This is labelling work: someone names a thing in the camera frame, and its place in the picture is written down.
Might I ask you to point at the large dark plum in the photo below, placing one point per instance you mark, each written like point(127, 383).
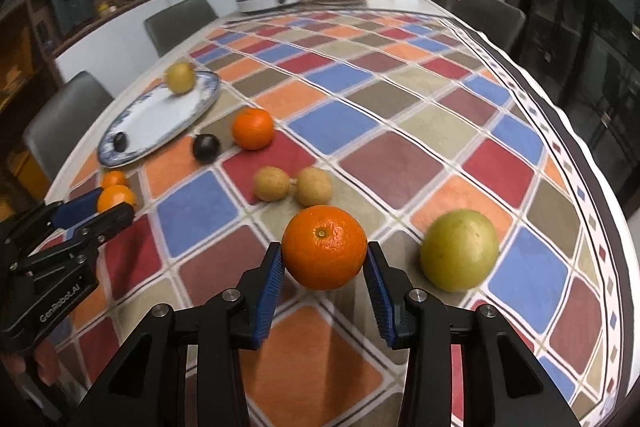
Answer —
point(205, 148)

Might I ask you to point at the grey chair far end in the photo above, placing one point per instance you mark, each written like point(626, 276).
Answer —
point(501, 23)

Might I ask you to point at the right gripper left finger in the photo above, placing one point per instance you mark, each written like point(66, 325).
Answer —
point(144, 384)

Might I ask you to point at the large orange tangerine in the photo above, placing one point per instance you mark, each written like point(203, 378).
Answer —
point(252, 129)

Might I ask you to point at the yellow pear on plate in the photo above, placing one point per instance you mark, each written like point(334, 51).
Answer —
point(180, 78)

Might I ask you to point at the large green pomelo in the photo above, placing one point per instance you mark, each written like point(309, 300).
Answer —
point(459, 250)

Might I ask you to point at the small orange mandarin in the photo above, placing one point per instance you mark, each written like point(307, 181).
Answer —
point(114, 177)

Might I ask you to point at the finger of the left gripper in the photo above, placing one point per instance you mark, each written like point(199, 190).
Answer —
point(53, 216)
point(100, 226)

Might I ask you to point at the small dark plum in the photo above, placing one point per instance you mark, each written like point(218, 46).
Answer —
point(120, 142)

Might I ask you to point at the brown kiwi left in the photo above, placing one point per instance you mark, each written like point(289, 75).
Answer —
point(271, 184)

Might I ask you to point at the grey chair middle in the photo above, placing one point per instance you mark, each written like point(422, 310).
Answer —
point(171, 26)

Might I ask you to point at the colourful checkered tablecloth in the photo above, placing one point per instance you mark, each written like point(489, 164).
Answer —
point(411, 117)

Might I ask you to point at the brown kiwi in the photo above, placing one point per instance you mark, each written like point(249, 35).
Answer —
point(313, 187)
point(271, 184)

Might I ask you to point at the black coffee machine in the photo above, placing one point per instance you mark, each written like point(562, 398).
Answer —
point(71, 15)

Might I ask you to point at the brown kiwi right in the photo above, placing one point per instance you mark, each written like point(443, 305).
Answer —
point(313, 187)

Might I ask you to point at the grey chair near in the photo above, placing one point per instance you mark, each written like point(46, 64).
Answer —
point(55, 131)

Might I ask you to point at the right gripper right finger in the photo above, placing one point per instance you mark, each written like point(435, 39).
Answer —
point(503, 382)

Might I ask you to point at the blue white porcelain plate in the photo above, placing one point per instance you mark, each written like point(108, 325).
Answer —
point(156, 117)

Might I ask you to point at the oval orange mandarin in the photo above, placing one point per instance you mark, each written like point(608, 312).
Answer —
point(114, 195)

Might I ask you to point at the white induction cooker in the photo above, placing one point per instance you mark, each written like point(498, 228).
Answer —
point(259, 6)

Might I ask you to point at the grey chair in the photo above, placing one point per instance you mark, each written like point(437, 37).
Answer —
point(55, 131)
point(171, 26)

